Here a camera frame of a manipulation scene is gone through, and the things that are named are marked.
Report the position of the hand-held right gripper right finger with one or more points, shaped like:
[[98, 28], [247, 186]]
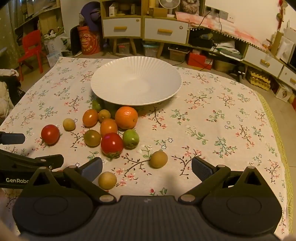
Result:
[[202, 168]]

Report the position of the white ribbed plate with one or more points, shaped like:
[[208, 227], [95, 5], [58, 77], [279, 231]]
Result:
[[136, 81]]

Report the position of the red hanging ornament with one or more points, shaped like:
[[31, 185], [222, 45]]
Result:
[[280, 14]]

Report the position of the pink patterned cloth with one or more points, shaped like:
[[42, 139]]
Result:
[[208, 23]]

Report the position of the floral tablecloth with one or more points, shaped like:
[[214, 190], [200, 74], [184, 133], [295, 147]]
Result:
[[208, 139]]

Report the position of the red tomato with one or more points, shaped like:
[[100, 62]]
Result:
[[112, 144], [50, 134]]

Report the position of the brown cardboard box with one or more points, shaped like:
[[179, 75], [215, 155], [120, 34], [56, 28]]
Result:
[[158, 12]]

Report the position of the grey wall socket panel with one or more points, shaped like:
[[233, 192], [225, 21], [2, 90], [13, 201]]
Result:
[[223, 14]]

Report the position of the purple bag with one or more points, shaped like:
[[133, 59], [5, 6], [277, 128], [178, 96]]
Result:
[[92, 14]]

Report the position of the green-brown tomato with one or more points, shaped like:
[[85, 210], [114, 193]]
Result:
[[92, 138]]

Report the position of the orange tomato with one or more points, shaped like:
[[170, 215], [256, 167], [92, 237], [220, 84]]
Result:
[[90, 117], [109, 127]]

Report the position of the white fleece jacket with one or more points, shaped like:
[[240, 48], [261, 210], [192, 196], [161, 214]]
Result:
[[7, 97]]

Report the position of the black flat panel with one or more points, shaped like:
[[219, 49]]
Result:
[[75, 41]]

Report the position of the white plastic bag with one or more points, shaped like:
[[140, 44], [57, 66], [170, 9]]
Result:
[[54, 46]]

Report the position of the large orange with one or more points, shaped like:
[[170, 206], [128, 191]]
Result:
[[126, 117]]

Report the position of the patterned curtain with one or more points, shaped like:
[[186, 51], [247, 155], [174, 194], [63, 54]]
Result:
[[9, 34]]

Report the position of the orange patterned bin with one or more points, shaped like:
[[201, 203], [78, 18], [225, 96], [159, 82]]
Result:
[[89, 41]]

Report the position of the short yellow cabinet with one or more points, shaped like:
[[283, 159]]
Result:
[[165, 30]]

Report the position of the red plastic chair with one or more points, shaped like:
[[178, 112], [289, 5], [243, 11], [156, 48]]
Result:
[[32, 41]]

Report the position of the green jujube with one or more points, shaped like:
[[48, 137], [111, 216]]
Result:
[[130, 138], [96, 104], [112, 111]]

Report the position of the black-lid storage box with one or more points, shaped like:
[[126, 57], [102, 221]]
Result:
[[177, 55]]

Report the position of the small printed box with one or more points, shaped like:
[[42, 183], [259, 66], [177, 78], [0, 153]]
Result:
[[283, 93]]

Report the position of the low yellow cabinet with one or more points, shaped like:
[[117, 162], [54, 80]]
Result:
[[263, 61]]

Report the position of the brown longan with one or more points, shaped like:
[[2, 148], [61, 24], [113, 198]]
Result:
[[158, 159], [104, 115], [69, 124], [107, 180]]

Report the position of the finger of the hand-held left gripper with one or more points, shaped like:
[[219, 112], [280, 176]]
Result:
[[46, 161], [13, 138]]

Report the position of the pale blue box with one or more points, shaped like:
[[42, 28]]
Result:
[[54, 59]]

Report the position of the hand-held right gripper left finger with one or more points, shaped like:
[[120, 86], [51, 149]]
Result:
[[92, 168]]

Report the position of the red box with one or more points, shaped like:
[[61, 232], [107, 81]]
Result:
[[198, 60]]

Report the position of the black tripod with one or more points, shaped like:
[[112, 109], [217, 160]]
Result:
[[239, 73]]

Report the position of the framed cat picture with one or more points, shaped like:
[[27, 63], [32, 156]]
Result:
[[192, 6]]

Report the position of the small white fan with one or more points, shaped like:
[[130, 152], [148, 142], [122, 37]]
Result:
[[169, 3]]

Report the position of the wooden shelf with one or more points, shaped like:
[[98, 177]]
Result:
[[46, 20]]

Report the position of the blue-lid storage box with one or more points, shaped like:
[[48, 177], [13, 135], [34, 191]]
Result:
[[150, 50]]

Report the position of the small clear storage box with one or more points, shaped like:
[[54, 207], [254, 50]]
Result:
[[123, 48]]

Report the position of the white wall socket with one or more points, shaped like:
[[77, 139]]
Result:
[[231, 18]]

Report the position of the black device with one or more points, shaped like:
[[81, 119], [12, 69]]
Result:
[[201, 41]]

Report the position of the tall yellow cabinet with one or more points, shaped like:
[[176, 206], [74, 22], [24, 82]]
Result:
[[121, 27]]

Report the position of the yellow rack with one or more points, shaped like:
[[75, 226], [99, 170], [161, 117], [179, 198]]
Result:
[[259, 81]]

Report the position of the beige bin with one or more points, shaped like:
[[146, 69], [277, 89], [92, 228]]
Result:
[[223, 66]]

